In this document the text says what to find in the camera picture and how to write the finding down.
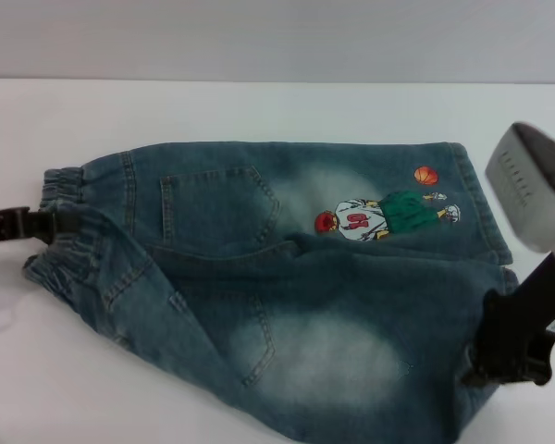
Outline blue denim shorts with print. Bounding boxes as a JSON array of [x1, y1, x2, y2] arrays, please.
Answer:
[[22, 141, 519, 444]]

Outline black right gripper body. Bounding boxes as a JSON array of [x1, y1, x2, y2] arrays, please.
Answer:
[[471, 252, 555, 386]]

